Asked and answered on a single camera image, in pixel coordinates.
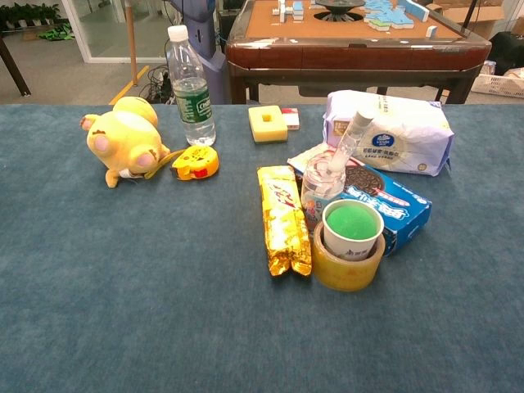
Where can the clear plastic tube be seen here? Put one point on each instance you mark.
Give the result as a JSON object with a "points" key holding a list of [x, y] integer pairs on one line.
{"points": [[348, 141]]}

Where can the yellow tape measure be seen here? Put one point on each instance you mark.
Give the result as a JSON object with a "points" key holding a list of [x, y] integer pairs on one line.
{"points": [[196, 161]]}

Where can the clear packing tape roll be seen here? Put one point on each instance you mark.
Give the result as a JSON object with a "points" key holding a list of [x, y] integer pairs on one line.
{"points": [[348, 274]]}

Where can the gold foil snack pack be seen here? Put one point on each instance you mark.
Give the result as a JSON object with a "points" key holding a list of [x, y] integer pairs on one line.
{"points": [[282, 217]]}

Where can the clear glass jar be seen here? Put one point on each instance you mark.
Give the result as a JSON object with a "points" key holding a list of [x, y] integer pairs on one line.
{"points": [[319, 184]]}

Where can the white red flat packet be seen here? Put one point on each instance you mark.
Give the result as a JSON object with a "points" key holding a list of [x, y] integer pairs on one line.
{"points": [[307, 157]]}

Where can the yellow sponge block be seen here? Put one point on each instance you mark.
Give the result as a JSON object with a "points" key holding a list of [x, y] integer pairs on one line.
{"points": [[268, 125]]}

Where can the small red white box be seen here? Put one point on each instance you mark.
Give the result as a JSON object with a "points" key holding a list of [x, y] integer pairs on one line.
{"points": [[291, 118]]}

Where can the green sponge ball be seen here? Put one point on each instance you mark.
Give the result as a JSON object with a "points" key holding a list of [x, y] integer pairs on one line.
{"points": [[353, 223]]}

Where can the white paper cup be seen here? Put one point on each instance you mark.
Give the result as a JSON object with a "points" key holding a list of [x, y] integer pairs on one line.
{"points": [[353, 245]]}

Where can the clear plastic water bottle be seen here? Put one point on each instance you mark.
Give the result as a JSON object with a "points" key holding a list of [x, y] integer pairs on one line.
{"points": [[192, 98]]}

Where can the blue felt table cloth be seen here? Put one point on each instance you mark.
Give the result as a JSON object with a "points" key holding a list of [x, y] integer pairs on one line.
{"points": [[163, 286]]}

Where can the blue cookie box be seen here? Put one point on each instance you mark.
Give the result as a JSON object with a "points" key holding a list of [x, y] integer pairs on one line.
{"points": [[401, 204]]}

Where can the yellow plush toy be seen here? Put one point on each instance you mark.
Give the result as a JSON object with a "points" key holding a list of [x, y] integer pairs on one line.
{"points": [[123, 139]]}

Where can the white purple tissue pack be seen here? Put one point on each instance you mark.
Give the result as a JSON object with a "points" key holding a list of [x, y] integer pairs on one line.
{"points": [[409, 135]]}

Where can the blue white machine stand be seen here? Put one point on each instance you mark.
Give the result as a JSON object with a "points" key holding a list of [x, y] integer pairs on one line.
{"points": [[204, 45]]}

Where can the brown mahjong table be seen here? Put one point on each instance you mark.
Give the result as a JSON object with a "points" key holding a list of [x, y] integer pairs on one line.
{"points": [[352, 51]]}

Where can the blue white mahjong tile cluster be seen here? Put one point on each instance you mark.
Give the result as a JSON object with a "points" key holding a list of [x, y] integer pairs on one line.
{"points": [[291, 10]]}

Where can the wooden pole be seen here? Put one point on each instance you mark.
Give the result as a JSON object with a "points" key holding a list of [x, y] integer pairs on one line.
{"points": [[131, 41]]}

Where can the black mahjong table centre dome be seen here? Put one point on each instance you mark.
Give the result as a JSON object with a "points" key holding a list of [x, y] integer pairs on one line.
{"points": [[340, 5]]}

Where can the blue mahjong tile pile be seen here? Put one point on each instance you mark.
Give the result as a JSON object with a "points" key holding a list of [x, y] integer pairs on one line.
{"points": [[385, 16]]}

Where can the white framed glass partition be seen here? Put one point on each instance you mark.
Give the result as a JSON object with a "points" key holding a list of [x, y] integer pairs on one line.
{"points": [[102, 28]]}

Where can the single blue white mahjong tile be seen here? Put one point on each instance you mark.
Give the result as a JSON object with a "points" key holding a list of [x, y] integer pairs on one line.
{"points": [[431, 31]]}

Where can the long blue mahjong tile row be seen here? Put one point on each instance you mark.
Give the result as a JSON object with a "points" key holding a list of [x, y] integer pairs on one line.
{"points": [[415, 9]]}

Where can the white plastic basket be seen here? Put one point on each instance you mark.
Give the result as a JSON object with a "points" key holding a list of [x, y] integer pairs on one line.
{"points": [[497, 84]]}

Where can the dark table leg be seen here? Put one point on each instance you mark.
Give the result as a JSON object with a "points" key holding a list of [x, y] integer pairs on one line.
{"points": [[14, 69]]}

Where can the cardboard box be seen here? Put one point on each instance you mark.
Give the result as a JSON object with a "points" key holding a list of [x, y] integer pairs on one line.
{"points": [[479, 18]]}

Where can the black bag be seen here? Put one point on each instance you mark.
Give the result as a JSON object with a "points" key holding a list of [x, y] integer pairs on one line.
{"points": [[507, 51]]}

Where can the green potted plants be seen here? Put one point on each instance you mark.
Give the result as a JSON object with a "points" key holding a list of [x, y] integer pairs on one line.
{"points": [[28, 12]]}

